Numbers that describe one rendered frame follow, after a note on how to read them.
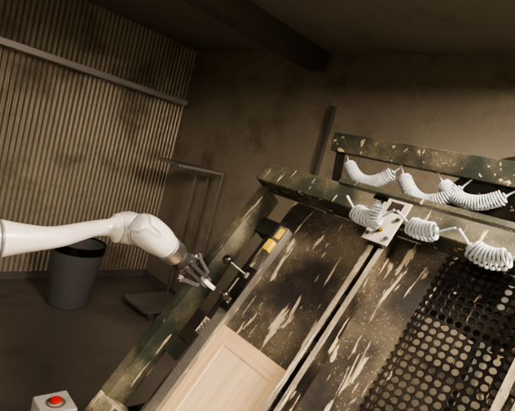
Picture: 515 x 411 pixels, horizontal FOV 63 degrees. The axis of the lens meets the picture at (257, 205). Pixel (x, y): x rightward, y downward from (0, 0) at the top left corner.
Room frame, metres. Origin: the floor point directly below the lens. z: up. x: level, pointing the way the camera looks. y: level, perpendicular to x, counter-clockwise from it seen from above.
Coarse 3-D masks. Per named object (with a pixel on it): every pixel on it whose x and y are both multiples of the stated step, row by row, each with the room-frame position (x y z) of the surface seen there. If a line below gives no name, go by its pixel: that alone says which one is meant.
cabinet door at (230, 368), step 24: (216, 336) 1.55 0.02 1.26; (216, 360) 1.48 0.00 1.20; (240, 360) 1.44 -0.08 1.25; (264, 360) 1.39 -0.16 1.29; (192, 384) 1.45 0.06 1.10; (216, 384) 1.41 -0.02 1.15; (240, 384) 1.37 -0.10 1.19; (264, 384) 1.34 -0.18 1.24; (168, 408) 1.43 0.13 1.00; (192, 408) 1.39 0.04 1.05; (216, 408) 1.35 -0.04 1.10; (240, 408) 1.32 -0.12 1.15
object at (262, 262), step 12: (276, 240) 1.73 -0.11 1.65; (264, 252) 1.71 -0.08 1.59; (276, 252) 1.71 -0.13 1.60; (252, 264) 1.69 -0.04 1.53; (264, 264) 1.68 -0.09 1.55; (252, 288) 1.65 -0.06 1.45; (240, 300) 1.62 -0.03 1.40; (216, 312) 1.61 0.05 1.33; (228, 312) 1.59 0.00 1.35; (216, 324) 1.57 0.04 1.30; (204, 336) 1.55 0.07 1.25; (192, 348) 1.54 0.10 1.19; (204, 348) 1.53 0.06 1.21; (180, 360) 1.52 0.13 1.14; (192, 360) 1.50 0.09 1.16; (180, 372) 1.49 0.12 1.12; (168, 384) 1.47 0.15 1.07; (156, 396) 1.46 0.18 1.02; (168, 396) 1.45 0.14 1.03; (156, 408) 1.43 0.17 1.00
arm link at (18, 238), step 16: (16, 224) 1.05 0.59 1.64; (80, 224) 1.25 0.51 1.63; (96, 224) 1.34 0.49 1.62; (112, 224) 1.39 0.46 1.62; (128, 224) 1.41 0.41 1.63; (16, 240) 1.03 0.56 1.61; (32, 240) 1.06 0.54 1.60; (48, 240) 1.10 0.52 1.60; (64, 240) 1.15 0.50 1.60; (80, 240) 1.24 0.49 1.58; (112, 240) 1.42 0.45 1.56; (128, 240) 1.41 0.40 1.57; (0, 256) 1.01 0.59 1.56
